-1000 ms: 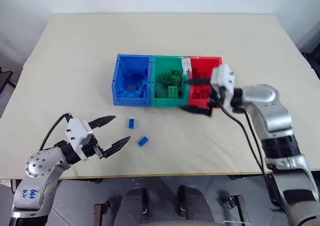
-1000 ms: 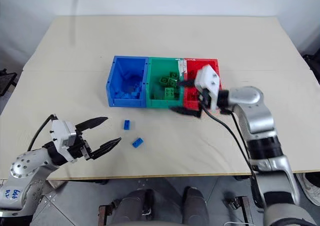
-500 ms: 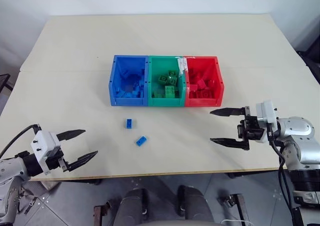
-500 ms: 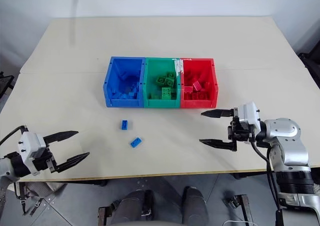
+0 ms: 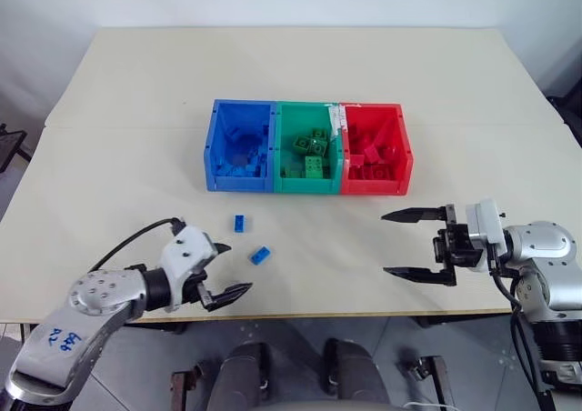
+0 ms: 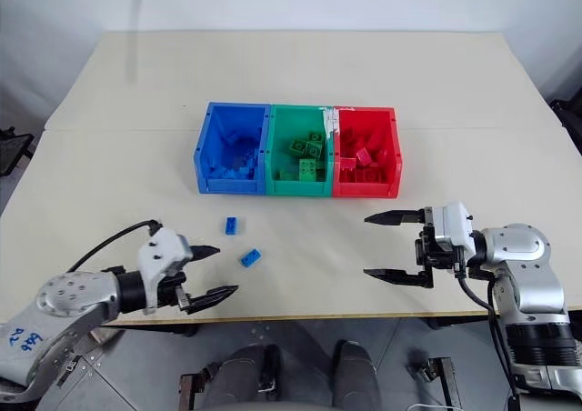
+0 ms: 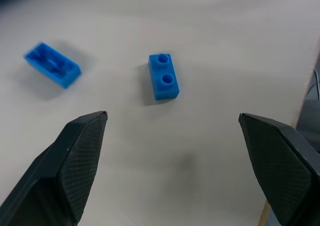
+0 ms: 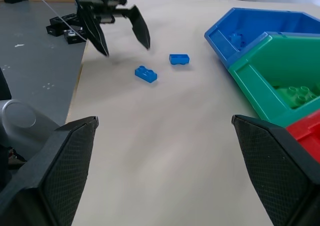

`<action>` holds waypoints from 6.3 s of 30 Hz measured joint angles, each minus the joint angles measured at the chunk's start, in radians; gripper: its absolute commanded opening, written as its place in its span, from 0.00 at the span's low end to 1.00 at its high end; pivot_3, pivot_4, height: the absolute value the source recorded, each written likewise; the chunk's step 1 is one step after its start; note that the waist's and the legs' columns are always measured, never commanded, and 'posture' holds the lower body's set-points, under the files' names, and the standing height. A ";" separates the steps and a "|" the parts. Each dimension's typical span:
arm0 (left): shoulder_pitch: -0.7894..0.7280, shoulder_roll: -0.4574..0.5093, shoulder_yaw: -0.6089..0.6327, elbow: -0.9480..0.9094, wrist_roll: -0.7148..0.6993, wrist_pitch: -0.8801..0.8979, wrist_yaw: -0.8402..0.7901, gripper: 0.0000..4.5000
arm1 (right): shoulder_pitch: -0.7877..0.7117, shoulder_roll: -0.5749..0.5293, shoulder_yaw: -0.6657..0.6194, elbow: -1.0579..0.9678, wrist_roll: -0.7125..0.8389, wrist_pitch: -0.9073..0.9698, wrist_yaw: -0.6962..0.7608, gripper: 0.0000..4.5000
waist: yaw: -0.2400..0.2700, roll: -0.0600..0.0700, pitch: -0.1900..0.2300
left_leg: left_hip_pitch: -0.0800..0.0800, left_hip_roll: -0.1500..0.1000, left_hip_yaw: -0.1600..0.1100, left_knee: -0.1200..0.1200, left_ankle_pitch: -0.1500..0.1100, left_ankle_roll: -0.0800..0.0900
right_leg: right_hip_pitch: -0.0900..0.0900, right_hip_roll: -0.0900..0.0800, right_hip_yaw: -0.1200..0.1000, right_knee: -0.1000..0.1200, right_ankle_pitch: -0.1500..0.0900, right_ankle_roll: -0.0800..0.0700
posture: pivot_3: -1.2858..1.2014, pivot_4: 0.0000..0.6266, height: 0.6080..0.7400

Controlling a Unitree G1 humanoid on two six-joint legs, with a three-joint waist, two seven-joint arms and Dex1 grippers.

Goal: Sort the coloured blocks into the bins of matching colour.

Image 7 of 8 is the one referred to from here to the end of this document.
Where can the blue two-stud block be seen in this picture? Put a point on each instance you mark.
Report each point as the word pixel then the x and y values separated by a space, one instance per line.
pixel 164 76

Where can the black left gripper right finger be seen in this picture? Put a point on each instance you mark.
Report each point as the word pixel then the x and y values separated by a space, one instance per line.
pixel 280 166

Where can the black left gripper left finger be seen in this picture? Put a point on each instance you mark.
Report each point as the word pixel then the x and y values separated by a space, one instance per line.
pixel 62 171

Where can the blue hollow block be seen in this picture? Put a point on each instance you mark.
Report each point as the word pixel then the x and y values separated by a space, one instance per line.
pixel 53 65

